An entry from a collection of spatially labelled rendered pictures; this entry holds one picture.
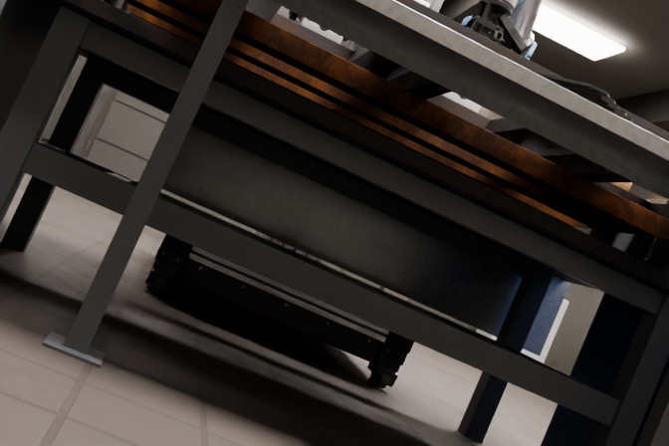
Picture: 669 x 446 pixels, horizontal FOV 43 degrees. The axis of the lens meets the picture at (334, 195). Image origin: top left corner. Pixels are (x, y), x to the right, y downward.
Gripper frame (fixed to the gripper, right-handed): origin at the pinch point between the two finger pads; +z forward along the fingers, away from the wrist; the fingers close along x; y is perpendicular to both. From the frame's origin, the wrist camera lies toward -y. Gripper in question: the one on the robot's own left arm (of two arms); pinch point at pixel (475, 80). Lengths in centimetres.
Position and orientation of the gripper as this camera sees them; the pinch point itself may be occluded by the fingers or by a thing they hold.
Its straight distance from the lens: 222.5
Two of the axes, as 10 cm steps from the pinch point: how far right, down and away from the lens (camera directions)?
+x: 2.0, 0.2, -9.8
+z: -4.1, 9.1, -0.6
